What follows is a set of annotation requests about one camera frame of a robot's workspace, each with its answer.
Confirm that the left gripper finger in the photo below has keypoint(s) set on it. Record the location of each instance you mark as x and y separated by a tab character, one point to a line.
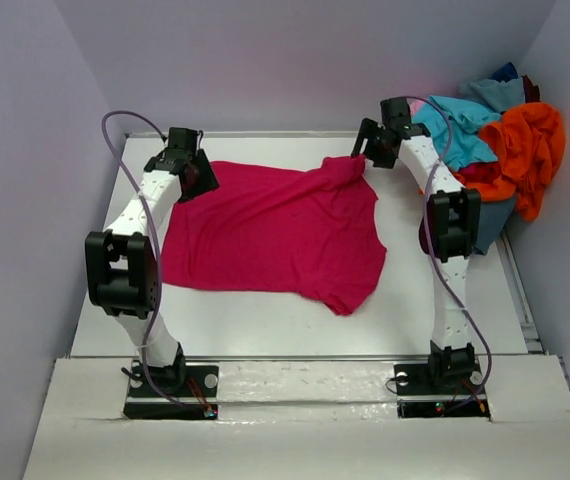
189	194
206	178

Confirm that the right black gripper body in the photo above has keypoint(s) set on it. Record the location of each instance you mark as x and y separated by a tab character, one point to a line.
370	148

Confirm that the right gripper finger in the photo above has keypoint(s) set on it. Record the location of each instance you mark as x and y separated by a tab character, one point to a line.
367	140
382	160

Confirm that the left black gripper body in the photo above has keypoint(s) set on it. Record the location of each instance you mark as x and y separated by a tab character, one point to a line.
201	180

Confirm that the magenta t-shirt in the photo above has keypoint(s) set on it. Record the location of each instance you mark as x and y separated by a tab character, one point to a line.
266	229

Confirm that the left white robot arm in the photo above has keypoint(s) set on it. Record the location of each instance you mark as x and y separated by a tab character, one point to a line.
122	264

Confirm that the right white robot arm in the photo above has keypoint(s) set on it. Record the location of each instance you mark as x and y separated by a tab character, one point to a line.
447	235

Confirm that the pink t-shirt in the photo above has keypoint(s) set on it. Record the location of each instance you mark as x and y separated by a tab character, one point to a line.
415	106

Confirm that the cyan t-shirt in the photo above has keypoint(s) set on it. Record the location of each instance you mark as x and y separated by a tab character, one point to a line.
466	118

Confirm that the red t-shirt in pile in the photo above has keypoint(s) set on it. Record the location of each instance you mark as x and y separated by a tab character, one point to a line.
480	172

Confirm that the slate blue t-shirt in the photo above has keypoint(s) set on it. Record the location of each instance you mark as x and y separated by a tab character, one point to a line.
492	219

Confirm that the grey-blue t-shirt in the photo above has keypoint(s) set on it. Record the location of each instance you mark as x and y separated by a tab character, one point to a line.
497	96

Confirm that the dark blue t-shirt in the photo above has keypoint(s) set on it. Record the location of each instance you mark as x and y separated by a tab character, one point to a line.
505	73

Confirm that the orange t-shirt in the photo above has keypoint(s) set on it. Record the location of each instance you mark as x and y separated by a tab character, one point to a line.
529	142

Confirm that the maroon t-shirt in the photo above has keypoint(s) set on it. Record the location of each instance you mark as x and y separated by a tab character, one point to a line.
531	90

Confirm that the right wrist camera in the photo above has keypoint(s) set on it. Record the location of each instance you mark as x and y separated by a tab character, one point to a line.
397	120

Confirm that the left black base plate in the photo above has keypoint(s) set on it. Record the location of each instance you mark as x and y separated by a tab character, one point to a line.
194	400

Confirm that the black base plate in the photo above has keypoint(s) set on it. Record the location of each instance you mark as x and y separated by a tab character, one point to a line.
194	400
418	397

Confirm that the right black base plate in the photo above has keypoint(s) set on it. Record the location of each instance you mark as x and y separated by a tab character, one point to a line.
418	397

